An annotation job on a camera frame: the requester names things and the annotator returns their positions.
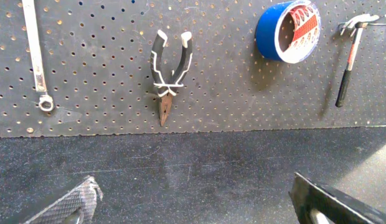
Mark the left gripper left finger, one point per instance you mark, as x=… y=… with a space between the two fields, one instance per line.
x=73 y=202

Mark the black pegboard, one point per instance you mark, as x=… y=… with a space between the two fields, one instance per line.
x=227 y=99

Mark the hammer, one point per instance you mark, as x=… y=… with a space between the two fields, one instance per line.
x=344 y=87

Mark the roll of blue tape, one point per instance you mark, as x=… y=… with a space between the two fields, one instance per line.
x=269 y=34

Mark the wrench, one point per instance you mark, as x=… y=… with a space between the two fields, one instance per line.
x=35 y=56

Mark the black and white pliers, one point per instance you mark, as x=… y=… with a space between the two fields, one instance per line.
x=165 y=105

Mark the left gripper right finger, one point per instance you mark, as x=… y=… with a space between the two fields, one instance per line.
x=323 y=202

